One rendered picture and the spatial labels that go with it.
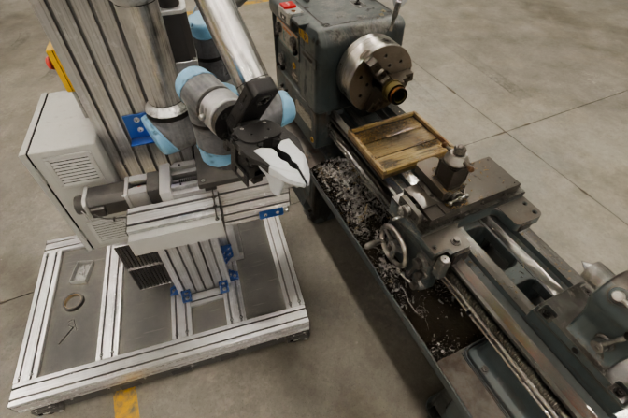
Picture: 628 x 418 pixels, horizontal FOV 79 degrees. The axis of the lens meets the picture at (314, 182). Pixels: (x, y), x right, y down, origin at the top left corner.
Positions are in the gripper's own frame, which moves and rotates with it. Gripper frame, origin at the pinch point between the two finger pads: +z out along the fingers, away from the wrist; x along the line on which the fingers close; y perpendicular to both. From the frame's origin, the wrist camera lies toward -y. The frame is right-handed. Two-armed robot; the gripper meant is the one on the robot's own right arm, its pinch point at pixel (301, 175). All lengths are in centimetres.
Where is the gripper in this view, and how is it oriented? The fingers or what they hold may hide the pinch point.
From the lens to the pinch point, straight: 52.3
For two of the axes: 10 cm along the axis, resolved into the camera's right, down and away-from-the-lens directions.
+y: -1.1, 7.5, 6.5
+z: 6.1, 5.7, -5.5
